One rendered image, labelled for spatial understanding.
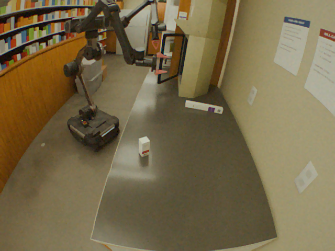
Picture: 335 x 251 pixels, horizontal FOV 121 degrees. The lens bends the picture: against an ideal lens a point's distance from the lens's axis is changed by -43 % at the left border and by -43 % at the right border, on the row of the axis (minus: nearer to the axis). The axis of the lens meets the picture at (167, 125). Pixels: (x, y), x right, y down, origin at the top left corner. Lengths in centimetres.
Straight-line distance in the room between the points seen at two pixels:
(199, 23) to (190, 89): 50
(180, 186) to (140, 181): 16
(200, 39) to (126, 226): 109
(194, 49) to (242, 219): 101
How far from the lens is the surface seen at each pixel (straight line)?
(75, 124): 220
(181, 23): 112
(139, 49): 104
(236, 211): 69
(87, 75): 322
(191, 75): 119
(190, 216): 62
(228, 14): 157
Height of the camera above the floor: 149
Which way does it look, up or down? 37 degrees down
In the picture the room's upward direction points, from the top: 9 degrees clockwise
